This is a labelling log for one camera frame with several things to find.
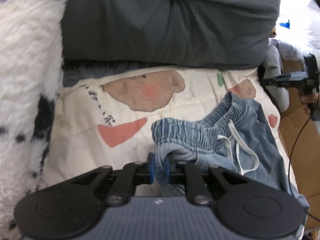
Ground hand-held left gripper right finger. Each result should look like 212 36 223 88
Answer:
164 156 248 205

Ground cream bear print bedsheet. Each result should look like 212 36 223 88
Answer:
45 66 300 198

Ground dark grey pillow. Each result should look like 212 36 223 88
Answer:
61 0 283 69

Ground grey neck pillow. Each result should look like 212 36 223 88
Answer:
260 40 290 113

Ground flattened cardboard box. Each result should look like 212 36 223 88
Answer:
277 57 320 230

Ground blue fleece cloth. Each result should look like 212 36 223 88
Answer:
62 61 160 88

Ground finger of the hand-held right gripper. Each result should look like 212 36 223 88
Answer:
259 72 308 88

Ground black cable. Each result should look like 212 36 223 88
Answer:
287 105 320 225

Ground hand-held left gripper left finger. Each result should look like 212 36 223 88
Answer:
71 153 156 207

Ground white plastic bag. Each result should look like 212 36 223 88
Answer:
270 0 320 60

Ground blue denim drawstring pants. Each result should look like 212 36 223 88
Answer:
151 92 310 214

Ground white fluffy black-dotted blanket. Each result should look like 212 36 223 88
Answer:
0 0 88 240

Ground person's right hand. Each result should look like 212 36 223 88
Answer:
301 92 320 121

